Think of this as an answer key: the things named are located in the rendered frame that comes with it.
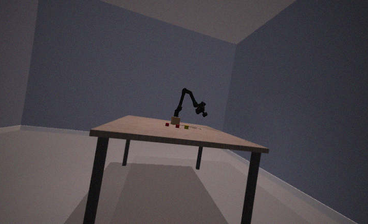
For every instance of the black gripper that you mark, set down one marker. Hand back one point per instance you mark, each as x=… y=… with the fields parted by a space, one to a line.
x=201 y=106

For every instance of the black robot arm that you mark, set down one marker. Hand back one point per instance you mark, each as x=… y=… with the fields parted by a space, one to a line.
x=195 y=104

